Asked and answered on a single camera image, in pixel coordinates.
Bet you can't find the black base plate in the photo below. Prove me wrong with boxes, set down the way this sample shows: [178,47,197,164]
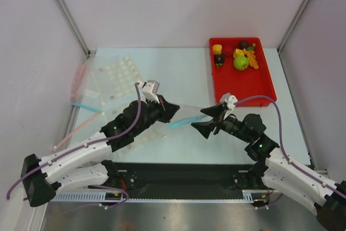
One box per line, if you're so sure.
[103,162,274,200]

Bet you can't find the orange toy fruit pieces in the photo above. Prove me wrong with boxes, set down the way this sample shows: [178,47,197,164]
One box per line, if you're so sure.
[233,47,259,69]

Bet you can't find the corner aluminium post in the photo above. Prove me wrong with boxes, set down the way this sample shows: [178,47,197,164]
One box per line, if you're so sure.
[54,0,91,59]
[277,0,329,53]

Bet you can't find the dark mangosteen toy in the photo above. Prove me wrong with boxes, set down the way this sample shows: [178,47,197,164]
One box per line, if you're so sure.
[214,54,225,68]
[238,40,249,50]

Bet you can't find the green toy apple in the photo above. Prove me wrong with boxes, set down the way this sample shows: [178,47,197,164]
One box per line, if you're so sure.
[234,56,249,71]

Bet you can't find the right corner aluminium post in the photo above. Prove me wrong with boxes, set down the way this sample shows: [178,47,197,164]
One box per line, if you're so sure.
[277,0,329,53]

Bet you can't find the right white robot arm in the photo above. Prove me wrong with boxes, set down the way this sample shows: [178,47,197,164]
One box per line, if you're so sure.
[191,104,345,230]

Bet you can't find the aluminium frame rail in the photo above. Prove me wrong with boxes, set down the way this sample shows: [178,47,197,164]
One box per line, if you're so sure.
[37,168,333,196]

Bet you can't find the white slotted cable duct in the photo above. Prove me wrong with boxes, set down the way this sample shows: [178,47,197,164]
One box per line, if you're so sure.
[51,191,260,203]

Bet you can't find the blue zipper clear bag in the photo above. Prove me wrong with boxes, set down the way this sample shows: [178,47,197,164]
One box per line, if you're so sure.
[71,103,207,136]

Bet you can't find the left corner aluminium post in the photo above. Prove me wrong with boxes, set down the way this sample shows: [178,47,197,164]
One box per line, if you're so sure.
[54,0,91,59]

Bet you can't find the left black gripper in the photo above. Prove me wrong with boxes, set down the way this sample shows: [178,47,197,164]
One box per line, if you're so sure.
[133,94,179,136]

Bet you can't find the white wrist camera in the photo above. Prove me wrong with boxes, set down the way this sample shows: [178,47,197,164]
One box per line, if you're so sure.
[219,93,238,110]
[139,80,160,103]

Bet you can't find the red toy fruit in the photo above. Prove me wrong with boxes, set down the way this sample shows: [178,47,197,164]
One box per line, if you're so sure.
[222,45,234,57]

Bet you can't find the dark mangosteen toy front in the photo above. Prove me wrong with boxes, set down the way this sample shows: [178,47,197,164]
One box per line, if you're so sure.
[214,54,225,68]

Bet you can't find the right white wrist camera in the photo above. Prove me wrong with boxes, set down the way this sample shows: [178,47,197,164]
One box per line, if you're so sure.
[219,93,238,110]

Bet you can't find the dotted clear zip bag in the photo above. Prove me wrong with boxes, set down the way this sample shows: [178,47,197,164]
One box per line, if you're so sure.
[87,55,155,152]

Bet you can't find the dark mangosteen toy back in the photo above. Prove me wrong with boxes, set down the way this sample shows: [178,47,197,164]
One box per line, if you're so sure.
[238,40,249,50]

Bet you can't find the yellow toy fruit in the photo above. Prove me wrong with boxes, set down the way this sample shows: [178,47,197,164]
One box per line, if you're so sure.
[212,44,222,55]

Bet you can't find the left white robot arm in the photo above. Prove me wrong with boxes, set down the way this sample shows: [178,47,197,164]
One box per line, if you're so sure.
[21,95,180,207]

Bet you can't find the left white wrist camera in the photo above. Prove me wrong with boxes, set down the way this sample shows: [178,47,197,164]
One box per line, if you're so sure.
[139,80,160,103]

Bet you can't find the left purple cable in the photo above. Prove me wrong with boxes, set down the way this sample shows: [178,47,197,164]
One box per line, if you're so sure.
[5,82,144,202]

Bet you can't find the red plastic tray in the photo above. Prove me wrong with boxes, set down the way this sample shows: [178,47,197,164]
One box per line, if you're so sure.
[209,37,277,103]

